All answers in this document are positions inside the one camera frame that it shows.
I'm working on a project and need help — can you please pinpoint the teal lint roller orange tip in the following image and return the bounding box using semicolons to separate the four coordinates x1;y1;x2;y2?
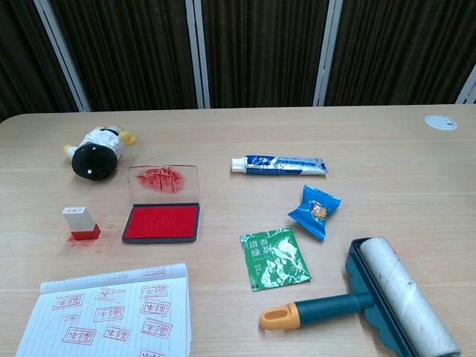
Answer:
259;236;462;357

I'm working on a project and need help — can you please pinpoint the white and red stamp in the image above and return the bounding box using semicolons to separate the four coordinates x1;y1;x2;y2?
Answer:
61;206;102;242

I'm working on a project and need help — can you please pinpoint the white round cable grommet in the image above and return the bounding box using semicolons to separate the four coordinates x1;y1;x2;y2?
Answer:
424;114;458;131

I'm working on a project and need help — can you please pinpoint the blue snack packet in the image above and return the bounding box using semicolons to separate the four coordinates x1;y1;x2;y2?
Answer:
286;184;343;242

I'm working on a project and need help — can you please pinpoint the green tea sachet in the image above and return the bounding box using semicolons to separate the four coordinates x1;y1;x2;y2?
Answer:
239;227;312;293

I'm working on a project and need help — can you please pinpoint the stamped lined notepad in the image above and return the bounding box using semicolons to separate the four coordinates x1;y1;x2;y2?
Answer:
13;262;194;357

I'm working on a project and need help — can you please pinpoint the red ink pad clear lid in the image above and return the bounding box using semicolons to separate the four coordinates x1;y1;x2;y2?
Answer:
121;164;202;245

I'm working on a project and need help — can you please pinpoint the blue white toothpaste tube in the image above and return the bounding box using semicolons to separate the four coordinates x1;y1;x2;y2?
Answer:
230;154;329;176

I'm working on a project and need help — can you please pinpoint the grey metal partition post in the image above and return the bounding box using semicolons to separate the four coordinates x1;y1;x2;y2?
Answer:
455;62;476;105
32;0;92;112
184;0;211;109
312;0;344;107

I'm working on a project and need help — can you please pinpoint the black white plush doll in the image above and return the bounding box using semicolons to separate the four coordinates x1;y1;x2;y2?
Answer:
62;125;138;182

